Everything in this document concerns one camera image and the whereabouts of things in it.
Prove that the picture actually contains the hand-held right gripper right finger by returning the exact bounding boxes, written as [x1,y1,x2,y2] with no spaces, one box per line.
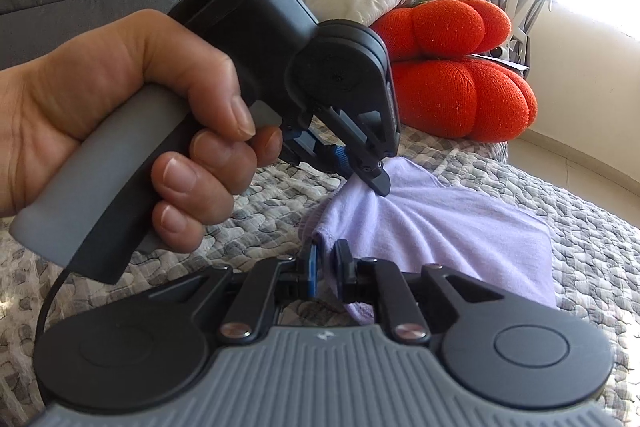
[332,237,507,349]

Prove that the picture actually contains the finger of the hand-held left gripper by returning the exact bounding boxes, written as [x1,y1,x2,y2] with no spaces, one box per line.
[280,127,363,182]
[314,77,402,198]

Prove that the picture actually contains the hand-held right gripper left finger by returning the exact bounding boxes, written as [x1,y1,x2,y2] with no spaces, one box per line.
[172,239,322,348]

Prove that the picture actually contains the lilac pants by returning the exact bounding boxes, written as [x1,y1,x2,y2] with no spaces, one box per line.
[300,157,558,325]

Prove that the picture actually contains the person's left hand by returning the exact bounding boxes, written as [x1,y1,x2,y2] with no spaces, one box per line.
[0,9,284,254]

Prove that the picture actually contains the red pumpkin cushion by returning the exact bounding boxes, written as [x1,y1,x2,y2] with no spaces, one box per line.
[372,0,512,60]
[390,54,538,142]

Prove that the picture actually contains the grey checked quilt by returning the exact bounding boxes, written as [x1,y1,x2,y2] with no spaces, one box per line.
[0,127,640,427]

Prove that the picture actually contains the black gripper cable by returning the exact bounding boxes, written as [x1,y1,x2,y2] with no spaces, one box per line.
[36,264,71,410]

